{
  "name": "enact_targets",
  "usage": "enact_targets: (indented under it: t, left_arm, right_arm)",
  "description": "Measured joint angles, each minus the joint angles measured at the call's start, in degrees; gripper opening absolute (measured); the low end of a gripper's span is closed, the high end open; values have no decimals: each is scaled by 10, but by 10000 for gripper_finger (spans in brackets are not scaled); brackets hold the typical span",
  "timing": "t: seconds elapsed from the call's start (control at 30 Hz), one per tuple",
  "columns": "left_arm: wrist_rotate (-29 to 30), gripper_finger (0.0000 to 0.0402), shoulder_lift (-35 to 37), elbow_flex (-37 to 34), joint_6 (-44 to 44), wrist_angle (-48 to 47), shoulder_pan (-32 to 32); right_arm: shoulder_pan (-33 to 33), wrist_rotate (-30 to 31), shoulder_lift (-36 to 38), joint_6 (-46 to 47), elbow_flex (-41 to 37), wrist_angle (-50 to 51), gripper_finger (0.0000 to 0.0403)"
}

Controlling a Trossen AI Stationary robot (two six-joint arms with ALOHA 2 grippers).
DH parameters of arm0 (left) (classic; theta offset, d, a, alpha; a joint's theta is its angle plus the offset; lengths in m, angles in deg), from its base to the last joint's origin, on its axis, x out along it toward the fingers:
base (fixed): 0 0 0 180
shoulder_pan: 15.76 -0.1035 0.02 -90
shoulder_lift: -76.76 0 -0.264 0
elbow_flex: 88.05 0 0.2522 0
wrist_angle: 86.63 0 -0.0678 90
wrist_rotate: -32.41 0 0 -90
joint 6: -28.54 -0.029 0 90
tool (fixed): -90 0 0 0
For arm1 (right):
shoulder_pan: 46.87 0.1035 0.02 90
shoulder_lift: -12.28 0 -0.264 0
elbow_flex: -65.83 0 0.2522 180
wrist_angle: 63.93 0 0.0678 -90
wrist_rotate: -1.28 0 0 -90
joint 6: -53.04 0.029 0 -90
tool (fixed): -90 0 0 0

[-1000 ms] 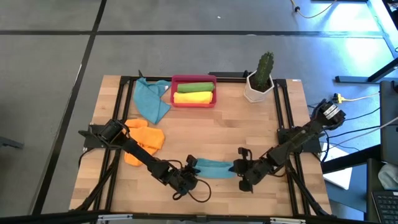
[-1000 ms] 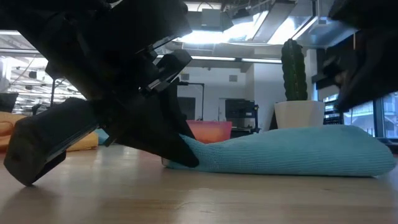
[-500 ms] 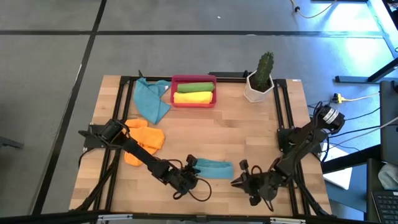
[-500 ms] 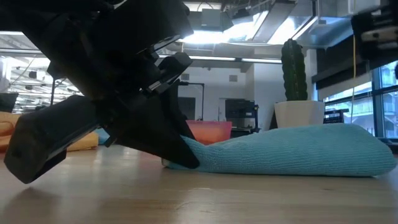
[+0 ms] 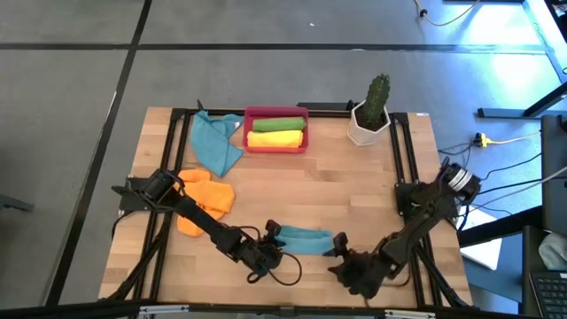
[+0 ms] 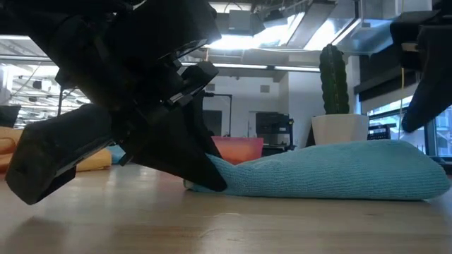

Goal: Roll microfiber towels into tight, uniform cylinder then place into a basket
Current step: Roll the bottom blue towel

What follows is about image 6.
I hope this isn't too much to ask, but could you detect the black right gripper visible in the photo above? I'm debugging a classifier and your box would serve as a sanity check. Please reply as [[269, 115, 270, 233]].
[[390, 0, 452, 133]]

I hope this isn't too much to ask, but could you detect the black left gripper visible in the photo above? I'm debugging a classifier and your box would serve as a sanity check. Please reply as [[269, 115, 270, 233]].
[[5, 6, 229, 205]]

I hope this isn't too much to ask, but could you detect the pink plastic basket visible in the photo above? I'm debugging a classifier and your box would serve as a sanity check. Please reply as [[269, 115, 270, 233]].
[[211, 136, 265, 166]]

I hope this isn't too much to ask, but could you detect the orange microfiber towel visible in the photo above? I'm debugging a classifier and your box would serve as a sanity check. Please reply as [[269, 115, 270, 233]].
[[0, 126, 113, 174]]

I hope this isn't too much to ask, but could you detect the blue microfiber towel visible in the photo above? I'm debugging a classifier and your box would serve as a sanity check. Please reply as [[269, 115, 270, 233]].
[[183, 139, 451, 201], [105, 144, 126, 165]]

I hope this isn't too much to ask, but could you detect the dark door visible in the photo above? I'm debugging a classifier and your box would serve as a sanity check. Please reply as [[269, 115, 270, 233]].
[[208, 109, 223, 137]]

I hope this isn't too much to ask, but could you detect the black cabinet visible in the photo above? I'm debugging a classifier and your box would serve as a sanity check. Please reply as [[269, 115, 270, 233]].
[[255, 111, 295, 147]]

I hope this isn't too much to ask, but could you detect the black mesh chair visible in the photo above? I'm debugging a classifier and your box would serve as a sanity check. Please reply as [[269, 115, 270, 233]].
[[367, 123, 393, 141]]

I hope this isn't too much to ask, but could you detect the green cactus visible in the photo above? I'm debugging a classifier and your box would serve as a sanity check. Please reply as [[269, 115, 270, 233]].
[[319, 44, 350, 115]]

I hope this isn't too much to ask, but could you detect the long ceiling light strip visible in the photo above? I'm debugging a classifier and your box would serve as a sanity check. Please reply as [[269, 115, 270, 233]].
[[211, 63, 321, 73]]

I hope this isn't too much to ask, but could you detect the dark monitor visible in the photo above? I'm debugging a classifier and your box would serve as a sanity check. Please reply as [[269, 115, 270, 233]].
[[0, 104, 21, 128]]

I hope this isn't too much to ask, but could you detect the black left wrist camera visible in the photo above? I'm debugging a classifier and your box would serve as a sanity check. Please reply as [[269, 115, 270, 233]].
[[112, 0, 222, 63]]

